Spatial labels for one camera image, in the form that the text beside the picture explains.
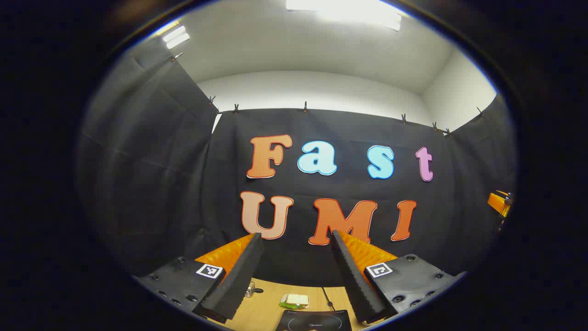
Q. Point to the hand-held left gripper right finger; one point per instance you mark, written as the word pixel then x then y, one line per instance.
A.
pixel 356 280

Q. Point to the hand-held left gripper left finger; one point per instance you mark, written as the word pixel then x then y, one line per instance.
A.
pixel 239 276

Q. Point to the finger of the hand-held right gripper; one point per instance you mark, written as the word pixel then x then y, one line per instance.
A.
pixel 498 202

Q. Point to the black induction cooktop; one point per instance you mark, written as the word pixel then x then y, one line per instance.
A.
pixel 317 322

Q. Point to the toy sandwich with lettuce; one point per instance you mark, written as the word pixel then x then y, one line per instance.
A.
pixel 296 301

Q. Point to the row of black cloth clips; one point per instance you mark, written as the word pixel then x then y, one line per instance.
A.
pixel 304 108

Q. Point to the large ceiling light panel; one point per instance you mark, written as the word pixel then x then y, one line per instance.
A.
pixel 349 11

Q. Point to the small ceiling light panel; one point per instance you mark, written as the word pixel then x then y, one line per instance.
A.
pixel 176 37

